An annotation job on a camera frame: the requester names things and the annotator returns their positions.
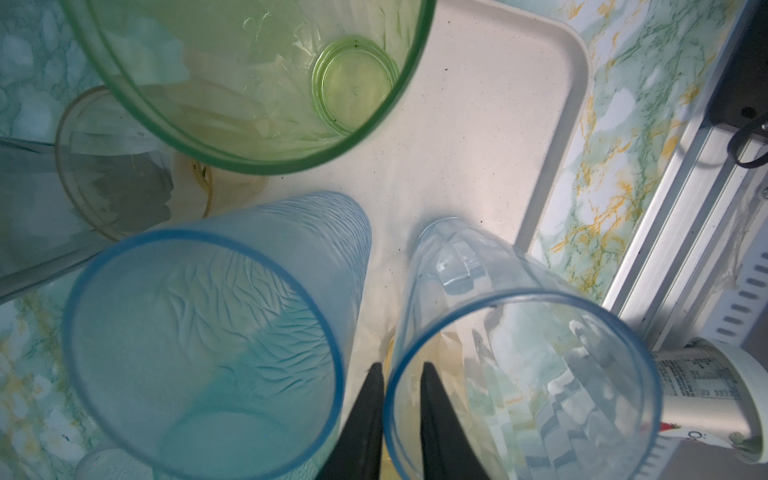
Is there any short amber glass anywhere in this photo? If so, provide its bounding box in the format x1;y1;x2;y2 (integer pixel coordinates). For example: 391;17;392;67
54;86;267;241

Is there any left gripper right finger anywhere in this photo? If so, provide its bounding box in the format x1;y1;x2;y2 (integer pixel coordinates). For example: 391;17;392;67
420;362;489;480

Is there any light blue short glass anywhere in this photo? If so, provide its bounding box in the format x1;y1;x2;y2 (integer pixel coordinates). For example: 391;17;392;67
62;191;372;479

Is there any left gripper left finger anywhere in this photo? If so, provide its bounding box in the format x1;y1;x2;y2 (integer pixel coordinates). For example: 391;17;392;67
317;362;384;480

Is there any tall blue glass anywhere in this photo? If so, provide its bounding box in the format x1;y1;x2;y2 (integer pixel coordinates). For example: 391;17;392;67
383;217;662;479

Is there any green clear glass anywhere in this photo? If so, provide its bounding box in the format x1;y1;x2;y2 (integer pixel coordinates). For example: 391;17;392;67
62;1;436;175

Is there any tall grey glass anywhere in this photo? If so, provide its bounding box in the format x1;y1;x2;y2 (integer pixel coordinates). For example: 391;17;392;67
0;136;175;304

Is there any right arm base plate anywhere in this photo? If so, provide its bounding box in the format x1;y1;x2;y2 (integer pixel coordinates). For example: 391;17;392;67
708;1;767;169

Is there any pink rectangular tray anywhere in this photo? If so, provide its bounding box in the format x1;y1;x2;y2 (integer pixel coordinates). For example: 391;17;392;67
261;1;592;376

